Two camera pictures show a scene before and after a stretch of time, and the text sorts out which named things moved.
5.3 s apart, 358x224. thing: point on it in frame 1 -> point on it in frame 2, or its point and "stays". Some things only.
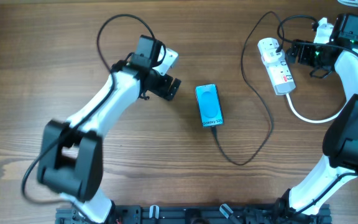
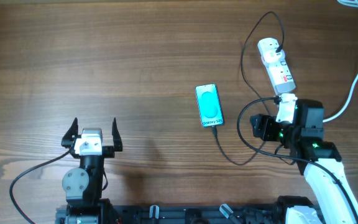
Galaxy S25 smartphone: x=209 y=105 stays
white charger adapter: x=270 y=55 stays
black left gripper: x=166 y=80 -> x=107 y=151
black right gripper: x=304 y=56 -> x=266 y=124
